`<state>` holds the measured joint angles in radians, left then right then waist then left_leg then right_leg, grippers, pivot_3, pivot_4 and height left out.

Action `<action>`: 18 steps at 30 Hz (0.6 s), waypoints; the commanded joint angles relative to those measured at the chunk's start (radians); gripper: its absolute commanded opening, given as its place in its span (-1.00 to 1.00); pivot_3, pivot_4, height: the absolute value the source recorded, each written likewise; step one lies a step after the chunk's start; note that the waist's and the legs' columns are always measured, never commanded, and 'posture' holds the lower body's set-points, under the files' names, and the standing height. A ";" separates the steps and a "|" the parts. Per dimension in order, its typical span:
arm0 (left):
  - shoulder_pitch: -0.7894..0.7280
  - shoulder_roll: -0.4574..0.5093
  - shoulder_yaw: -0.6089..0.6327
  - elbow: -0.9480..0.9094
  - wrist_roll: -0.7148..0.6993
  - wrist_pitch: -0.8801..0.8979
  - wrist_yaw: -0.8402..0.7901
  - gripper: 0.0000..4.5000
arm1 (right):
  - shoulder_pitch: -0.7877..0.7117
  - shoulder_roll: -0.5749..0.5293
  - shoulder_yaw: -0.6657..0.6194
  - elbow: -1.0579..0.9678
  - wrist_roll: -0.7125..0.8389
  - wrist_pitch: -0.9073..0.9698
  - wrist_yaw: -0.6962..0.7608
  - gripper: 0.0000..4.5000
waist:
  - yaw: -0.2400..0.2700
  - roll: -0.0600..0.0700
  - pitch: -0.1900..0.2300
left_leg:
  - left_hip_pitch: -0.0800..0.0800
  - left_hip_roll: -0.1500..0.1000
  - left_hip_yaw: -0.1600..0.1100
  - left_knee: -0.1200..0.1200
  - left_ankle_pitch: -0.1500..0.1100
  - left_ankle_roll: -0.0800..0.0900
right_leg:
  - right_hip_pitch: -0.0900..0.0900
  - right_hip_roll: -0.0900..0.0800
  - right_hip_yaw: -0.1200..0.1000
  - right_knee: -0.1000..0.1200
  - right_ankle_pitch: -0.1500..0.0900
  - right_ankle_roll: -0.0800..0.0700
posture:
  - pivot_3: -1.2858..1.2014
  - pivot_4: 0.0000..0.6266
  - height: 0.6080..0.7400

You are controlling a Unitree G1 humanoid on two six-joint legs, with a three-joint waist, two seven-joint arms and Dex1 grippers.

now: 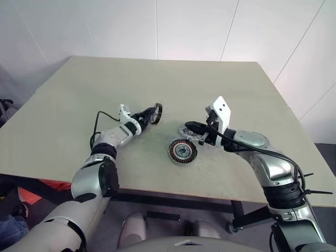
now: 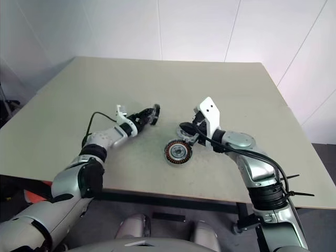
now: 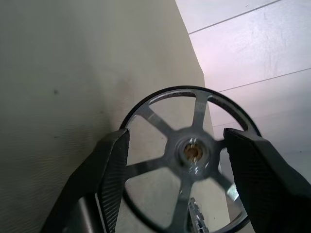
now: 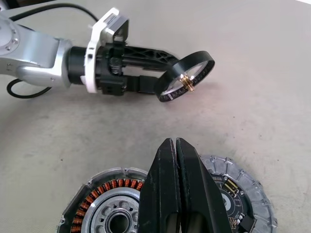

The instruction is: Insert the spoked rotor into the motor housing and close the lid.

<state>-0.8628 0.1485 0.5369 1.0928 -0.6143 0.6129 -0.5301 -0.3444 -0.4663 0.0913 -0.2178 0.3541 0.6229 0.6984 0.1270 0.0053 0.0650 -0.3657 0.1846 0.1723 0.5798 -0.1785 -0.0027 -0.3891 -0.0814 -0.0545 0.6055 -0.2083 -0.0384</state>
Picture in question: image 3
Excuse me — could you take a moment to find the grey spoked rotor wheel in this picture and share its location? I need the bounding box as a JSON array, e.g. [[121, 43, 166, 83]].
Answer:
[[119, 85, 263, 233]]

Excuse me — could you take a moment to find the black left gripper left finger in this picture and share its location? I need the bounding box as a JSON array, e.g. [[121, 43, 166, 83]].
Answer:
[[42, 128, 130, 233]]

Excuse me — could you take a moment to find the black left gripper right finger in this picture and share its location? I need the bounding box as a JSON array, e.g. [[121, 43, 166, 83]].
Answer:
[[223, 128, 311, 233]]

